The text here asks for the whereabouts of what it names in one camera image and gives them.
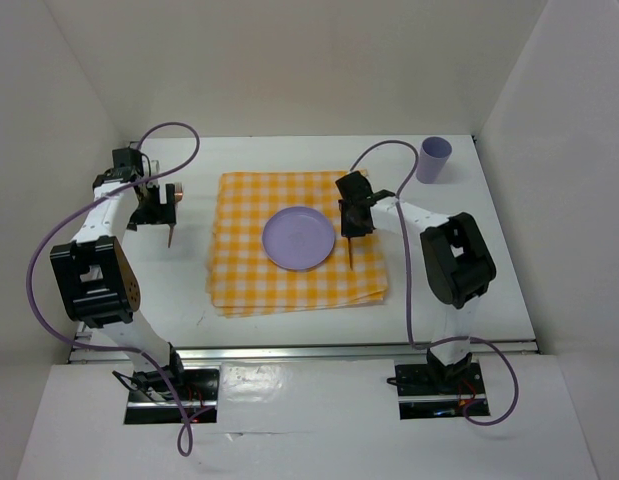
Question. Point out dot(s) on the aluminium front rail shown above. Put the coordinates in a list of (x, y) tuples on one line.
[(293, 353)]

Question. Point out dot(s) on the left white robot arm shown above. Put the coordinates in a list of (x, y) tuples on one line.
[(97, 284)]

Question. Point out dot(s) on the lilac cup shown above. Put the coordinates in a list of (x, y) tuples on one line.
[(434, 153)]

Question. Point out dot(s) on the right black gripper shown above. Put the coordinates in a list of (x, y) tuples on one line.
[(349, 230)]

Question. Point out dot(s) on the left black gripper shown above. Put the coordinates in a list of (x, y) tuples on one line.
[(162, 214)]

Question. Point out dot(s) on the aluminium rail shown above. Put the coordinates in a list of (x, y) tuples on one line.
[(293, 353), (82, 338)]

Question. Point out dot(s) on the copper spoon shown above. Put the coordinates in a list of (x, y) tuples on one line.
[(350, 252)]

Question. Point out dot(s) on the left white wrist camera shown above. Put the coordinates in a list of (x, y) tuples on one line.
[(149, 168)]

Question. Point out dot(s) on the lilac plate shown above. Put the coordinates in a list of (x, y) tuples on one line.
[(298, 238)]

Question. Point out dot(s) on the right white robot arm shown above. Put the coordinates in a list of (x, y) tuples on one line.
[(457, 263)]

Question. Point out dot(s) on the copper fork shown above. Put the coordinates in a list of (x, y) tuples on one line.
[(175, 194)]

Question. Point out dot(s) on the aluminium left rail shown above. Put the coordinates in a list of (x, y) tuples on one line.
[(82, 338)]

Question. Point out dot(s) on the yellow checkered cloth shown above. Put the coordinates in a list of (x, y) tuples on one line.
[(242, 281)]

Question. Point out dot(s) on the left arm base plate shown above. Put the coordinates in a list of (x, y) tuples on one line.
[(198, 392)]

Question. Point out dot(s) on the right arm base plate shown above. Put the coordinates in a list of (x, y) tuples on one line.
[(419, 397)]

